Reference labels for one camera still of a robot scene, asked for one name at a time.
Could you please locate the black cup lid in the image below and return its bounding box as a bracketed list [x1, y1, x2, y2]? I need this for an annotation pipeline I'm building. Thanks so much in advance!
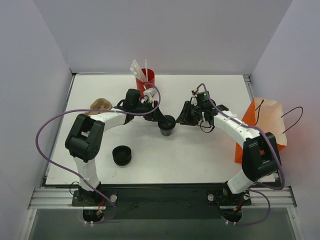
[158, 115, 176, 131]

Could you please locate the black paper coffee cup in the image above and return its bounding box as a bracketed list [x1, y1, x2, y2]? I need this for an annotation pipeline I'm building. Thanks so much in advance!
[160, 128, 174, 137]

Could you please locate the orange paper bag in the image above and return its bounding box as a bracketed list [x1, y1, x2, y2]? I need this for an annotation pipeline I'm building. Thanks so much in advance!
[234, 96, 304, 165]

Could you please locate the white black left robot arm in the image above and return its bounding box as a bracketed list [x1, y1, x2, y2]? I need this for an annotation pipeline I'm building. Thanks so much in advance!
[65, 88, 176, 206]

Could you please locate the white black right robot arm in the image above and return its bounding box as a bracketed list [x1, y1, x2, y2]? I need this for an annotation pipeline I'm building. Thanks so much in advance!
[176, 91, 281, 204]

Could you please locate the brown cardboard cup carrier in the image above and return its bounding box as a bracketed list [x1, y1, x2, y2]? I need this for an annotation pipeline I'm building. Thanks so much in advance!
[84, 98, 113, 116]

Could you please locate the red cylindrical straw holder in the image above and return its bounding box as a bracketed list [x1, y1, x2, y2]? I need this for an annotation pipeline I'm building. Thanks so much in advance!
[135, 68, 156, 97]

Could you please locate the white wrapped straw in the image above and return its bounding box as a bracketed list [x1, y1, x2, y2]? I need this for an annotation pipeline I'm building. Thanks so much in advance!
[144, 59, 149, 82]

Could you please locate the stack of black lids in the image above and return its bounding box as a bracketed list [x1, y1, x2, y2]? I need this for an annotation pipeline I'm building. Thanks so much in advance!
[112, 145, 132, 166]

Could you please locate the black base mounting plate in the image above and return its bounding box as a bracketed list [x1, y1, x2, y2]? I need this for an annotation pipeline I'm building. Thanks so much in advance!
[71, 183, 251, 222]

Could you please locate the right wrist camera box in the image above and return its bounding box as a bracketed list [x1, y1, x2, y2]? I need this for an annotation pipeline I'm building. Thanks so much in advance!
[190, 89, 199, 106]

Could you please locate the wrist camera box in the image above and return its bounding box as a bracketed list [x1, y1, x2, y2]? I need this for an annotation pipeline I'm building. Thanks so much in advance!
[190, 89, 199, 106]
[142, 87, 157, 103]

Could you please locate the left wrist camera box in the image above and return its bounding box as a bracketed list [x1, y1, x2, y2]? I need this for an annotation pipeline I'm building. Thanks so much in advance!
[142, 87, 157, 103]

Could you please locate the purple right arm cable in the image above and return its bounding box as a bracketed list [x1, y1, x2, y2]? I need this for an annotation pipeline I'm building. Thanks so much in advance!
[197, 83, 286, 226]

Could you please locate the aluminium frame rail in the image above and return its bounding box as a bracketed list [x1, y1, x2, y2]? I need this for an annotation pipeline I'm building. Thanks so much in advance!
[28, 187, 297, 210]

